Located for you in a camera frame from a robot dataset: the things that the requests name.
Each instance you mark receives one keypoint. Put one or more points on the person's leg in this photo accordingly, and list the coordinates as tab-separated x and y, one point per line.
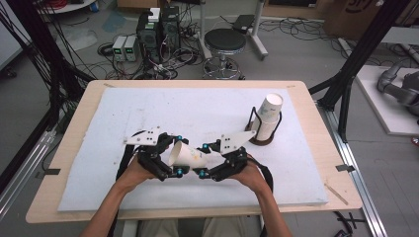
230	227
158	228

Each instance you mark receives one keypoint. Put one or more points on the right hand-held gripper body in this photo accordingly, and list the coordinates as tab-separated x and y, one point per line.
235	154

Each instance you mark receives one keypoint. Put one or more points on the white wall panel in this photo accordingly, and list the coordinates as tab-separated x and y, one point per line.
8	36

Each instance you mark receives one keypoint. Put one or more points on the black frame post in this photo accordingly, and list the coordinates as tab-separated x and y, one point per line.
359	56
42	49

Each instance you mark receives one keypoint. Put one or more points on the brown cardboard box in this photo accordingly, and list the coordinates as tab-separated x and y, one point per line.
138	3

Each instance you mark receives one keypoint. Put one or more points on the round white table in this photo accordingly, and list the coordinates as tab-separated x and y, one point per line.
70	6

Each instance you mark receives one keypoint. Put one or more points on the small white box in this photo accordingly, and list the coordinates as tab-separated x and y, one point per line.
154	15

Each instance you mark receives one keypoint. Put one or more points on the stack of white paper cups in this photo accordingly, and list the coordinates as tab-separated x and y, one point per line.
269	113

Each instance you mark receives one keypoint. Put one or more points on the white base board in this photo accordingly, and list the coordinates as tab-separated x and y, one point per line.
378	105

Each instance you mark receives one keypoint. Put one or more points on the person's left leg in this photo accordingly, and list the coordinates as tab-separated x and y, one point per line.
158	228

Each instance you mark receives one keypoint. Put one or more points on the large printed cardboard box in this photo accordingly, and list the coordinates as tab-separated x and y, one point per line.
362	15

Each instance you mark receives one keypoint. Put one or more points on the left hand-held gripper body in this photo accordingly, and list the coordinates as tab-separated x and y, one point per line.
152	149

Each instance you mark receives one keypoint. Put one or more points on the grey bench power supply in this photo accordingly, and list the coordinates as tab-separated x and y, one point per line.
131	48
119	48

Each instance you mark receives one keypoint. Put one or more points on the person's left hand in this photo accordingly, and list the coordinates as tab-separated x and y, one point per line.
136	173

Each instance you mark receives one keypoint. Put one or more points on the aluminium rail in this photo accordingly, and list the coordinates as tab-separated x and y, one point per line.
355	171
23	171

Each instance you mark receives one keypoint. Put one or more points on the printed white paper cup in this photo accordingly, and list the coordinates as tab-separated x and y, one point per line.
187	155

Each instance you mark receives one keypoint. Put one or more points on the flat black device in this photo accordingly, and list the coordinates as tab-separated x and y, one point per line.
243	23

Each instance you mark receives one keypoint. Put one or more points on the white foam board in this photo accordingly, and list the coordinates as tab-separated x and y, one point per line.
210	108

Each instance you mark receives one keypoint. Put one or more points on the black tape piece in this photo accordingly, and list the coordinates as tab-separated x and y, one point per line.
345	168
52	171

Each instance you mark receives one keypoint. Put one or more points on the black computer tower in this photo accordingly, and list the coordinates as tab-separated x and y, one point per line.
149	39
170	28

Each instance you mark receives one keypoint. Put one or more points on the person's right leg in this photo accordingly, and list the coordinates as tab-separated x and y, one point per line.
230	227

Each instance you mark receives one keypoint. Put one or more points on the black round stool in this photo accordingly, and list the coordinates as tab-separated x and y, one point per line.
225	41

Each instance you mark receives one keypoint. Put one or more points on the person's right hand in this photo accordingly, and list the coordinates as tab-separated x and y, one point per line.
252	176

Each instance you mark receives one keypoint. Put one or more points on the thin wooden stick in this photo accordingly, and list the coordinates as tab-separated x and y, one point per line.
336	194

